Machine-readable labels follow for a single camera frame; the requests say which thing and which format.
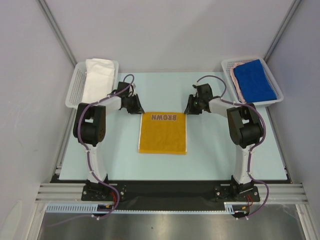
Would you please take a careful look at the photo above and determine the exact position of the yellow brown bear towel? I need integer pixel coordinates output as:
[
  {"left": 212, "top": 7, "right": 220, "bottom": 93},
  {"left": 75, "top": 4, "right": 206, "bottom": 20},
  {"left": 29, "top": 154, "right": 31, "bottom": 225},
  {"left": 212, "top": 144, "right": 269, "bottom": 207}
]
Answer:
[{"left": 138, "top": 112, "right": 187, "bottom": 155}]

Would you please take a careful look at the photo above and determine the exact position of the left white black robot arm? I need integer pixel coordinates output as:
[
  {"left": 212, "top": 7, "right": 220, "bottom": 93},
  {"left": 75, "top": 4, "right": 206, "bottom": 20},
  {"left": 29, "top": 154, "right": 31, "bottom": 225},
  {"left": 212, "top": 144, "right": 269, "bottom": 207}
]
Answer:
[{"left": 73, "top": 81, "right": 145, "bottom": 201}]

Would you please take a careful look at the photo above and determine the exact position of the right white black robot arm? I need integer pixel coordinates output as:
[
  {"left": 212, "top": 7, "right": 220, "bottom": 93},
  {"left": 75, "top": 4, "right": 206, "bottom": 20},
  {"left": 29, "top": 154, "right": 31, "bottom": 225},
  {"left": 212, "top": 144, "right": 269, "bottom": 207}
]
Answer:
[{"left": 184, "top": 83, "right": 266, "bottom": 201}]

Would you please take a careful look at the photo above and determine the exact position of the white towel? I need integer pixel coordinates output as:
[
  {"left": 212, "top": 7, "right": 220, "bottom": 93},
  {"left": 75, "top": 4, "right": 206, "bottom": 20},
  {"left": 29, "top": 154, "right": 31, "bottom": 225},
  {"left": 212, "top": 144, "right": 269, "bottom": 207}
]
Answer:
[{"left": 81, "top": 58, "right": 116, "bottom": 104}]

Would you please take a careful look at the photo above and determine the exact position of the pink towel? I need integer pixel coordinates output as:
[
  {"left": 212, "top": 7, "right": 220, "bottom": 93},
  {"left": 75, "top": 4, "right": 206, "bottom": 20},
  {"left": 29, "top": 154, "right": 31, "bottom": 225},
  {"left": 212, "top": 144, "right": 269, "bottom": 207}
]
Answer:
[{"left": 230, "top": 62, "right": 247, "bottom": 104}]

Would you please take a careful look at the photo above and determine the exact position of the right white plastic basket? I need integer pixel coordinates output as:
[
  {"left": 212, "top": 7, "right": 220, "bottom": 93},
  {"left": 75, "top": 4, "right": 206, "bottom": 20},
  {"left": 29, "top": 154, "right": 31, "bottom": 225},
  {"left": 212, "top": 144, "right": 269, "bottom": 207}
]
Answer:
[{"left": 221, "top": 55, "right": 284, "bottom": 107}]

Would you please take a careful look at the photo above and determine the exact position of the white plastic basket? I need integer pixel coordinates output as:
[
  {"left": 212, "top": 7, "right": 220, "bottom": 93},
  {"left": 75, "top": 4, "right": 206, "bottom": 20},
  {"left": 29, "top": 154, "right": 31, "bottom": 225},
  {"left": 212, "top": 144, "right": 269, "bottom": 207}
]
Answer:
[
  {"left": 65, "top": 60, "right": 119, "bottom": 109},
  {"left": 221, "top": 55, "right": 284, "bottom": 107}
]

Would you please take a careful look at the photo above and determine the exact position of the blue towel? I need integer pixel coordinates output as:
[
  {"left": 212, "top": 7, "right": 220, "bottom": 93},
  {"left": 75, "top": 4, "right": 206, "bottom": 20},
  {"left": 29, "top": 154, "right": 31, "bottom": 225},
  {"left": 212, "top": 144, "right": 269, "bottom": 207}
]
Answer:
[{"left": 234, "top": 59, "right": 277, "bottom": 103}]

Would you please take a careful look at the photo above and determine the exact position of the left white plastic basket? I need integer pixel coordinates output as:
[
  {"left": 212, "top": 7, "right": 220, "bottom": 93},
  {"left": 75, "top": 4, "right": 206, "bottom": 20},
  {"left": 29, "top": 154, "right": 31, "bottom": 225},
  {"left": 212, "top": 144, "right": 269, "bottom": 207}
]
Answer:
[{"left": 65, "top": 60, "right": 119, "bottom": 109}]

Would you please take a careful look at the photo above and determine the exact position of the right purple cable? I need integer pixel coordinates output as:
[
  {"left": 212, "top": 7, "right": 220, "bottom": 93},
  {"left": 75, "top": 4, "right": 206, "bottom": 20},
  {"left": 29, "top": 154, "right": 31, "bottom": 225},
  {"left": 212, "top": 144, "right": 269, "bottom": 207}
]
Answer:
[{"left": 196, "top": 75, "right": 271, "bottom": 221}]

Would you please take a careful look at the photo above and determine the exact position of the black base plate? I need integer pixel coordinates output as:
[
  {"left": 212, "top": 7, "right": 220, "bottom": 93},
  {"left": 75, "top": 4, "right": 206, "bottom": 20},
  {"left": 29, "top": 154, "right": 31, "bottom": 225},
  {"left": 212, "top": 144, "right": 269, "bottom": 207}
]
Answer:
[{"left": 92, "top": 180, "right": 260, "bottom": 212}]

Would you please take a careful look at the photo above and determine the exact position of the left aluminium corner post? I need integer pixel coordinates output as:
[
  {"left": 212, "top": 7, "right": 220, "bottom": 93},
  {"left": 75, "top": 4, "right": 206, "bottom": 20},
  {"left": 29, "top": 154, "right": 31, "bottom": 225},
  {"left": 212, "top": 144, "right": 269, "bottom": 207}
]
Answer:
[{"left": 36, "top": 0, "right": 77, "bottom": 67}]

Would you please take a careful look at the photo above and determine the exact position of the aluminium corner post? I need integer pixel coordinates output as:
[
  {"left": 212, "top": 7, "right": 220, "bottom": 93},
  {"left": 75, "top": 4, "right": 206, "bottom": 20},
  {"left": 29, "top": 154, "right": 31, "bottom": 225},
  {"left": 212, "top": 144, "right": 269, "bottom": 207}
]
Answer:
[
  {"left": 36, "top": 0, "right": 77, "bottom": 67},
  {"left": 263, "top": 0, "right": 304, "bottom": 63}
]

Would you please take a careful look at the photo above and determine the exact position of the white slotted cable duct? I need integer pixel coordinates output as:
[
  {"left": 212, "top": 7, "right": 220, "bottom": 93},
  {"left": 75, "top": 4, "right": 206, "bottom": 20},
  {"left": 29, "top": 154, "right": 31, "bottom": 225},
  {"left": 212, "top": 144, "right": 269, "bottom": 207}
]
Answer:
[{"left": 46, "top": 201, "right": 266, "bottom": 215}]

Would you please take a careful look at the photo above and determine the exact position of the right aluminium corner post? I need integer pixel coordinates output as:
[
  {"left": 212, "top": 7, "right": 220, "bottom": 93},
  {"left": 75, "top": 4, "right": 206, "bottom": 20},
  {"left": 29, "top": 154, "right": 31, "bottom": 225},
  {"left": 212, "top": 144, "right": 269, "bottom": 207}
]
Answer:
[{"left": 263, "top": 0, "right": 304, "bottom": 63}]

